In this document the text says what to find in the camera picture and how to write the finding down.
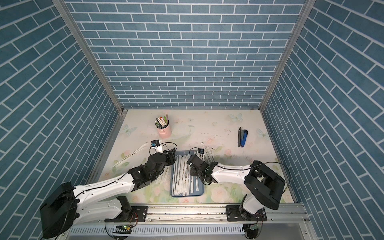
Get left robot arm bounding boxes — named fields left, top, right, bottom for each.
left=40, top=149, right=176, bottom=239

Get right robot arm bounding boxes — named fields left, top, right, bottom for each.
left=187, top=155, right=286, bottom=216

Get right pile wrapped straws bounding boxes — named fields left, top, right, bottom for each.
left=201, top=142, right=215, bottom=163

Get blue plastic storage tray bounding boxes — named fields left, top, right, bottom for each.
left=170, top=151, right=205, bottom=198

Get pink pen cup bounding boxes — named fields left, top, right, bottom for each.
left=157, top=125, right=172, bottom=139

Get black and blue stapler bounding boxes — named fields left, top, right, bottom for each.
left=238, top=128, right=248, bottom=148

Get green circuit board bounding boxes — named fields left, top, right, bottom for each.
left=113, top=225, right=132, bottom=235

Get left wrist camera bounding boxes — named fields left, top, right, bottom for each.
left=151, top=140, right=163, bottom=154

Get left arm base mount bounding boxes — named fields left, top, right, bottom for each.
left=105, top=206, right=148, bottom=224

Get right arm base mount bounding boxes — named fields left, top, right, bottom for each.
left=226, top=205, right=267, bottom=222

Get white slotted cable duct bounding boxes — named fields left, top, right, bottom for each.
left=70, top=224, right=244, bottom=237

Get aluminium front rail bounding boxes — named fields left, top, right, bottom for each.
left=71, top=203, right=310, bottom=225

